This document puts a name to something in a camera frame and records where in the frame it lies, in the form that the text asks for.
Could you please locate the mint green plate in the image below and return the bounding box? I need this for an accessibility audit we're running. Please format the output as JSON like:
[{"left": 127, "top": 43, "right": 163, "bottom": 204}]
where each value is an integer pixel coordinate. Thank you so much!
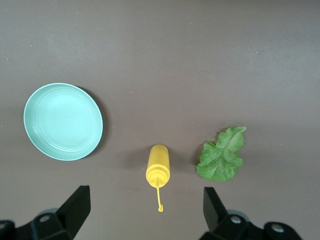
[{"left": 23, "top": 83, "right": 104, "bottom": 162}]

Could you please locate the green lettuce leaf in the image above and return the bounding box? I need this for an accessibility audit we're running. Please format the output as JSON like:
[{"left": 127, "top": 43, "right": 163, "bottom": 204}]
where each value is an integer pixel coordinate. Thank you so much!
[{"left": 195, "top": 126, "right": 248, "bottom": 183}]

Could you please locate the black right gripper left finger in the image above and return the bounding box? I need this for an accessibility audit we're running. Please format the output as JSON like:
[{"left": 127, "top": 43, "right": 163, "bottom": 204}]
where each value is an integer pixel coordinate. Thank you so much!
[{"left": 32, "top": 185, "right": 91, "bottom": 240}]

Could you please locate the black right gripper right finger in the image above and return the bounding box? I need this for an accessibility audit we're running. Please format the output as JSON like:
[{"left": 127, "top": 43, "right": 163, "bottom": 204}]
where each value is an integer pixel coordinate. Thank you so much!
[{"left": 199, "top": 187, "right": 266, "bottom": 240}]

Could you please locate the yellow squeeze bottle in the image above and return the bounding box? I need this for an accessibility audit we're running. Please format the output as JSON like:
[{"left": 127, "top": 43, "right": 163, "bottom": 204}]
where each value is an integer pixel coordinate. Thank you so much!
[{"left": 145, "top": 144, "right": 171, "bottom": 213}]

